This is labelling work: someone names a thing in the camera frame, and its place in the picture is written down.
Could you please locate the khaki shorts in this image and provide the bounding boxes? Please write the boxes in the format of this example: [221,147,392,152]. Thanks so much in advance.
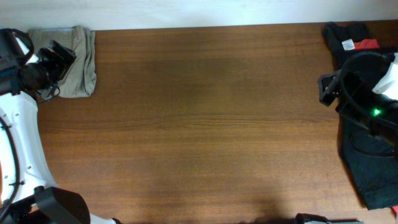
[27,26,97,98]

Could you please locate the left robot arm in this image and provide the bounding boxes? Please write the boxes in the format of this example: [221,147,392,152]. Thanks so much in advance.
[1,29,119,224]

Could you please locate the black garment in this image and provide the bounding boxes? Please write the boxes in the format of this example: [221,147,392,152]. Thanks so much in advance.
[322,22,397,210]

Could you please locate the white clothing label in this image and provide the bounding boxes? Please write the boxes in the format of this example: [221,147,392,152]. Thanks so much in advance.
[341,39,356,51]

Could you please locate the red garment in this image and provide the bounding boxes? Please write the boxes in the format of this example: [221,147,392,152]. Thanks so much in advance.
[354,39,380,50]

